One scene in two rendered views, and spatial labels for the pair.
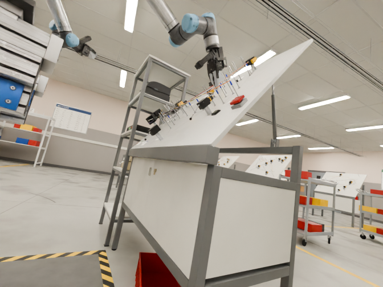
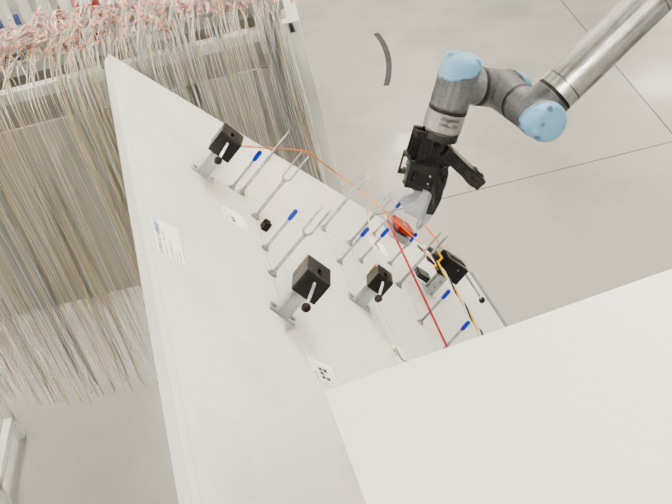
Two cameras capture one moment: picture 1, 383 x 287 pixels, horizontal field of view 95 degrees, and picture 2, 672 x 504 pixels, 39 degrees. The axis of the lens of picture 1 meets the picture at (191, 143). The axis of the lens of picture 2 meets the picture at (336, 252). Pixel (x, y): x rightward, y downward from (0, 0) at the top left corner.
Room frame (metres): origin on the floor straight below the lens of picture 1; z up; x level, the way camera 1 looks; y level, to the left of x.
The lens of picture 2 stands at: (2.37, 0.41, 2.38)
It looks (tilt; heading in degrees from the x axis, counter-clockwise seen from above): 37 degrees down; 205
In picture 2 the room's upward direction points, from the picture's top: 15 degrees counter-clockwise
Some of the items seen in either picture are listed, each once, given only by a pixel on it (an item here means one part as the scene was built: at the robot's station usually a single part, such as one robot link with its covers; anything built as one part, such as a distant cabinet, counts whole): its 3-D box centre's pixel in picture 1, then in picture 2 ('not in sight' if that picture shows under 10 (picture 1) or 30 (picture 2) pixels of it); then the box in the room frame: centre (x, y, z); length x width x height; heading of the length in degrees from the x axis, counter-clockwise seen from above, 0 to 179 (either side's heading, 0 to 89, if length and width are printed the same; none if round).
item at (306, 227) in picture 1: (307, 205); not in sight; (3.07, -2.15, 0.54); 0.99 x 0.50 x 1.08; 119
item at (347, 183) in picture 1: (338, 196); not in sight; (5.99, -5.19, 0.83); 1.18 x 0.72 x 1.65; 23
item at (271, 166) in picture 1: (263, 181); not in sight; (4.93, -2.16, 0.83); 1.18 x 0.72 x 1.65; 24
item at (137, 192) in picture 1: (137, 183); not in sight; (1.37, 0.34, 0.60); 0.55 x 0.02 x 0.39; 31
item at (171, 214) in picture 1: (167, 201); not in sight; (0.90, 0.06, 0.60); 0.55 x 0.03 x 0.39; 31
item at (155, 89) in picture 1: (154, 93); not in sight; (1.91, 0.52, 1.56); 0.30 x 0.23 x 0.19; 123
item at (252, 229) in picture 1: (190, 194); not in sight; (1.29, -0.05, 0.60); 1.17 x 0.58 x 0.40; 31
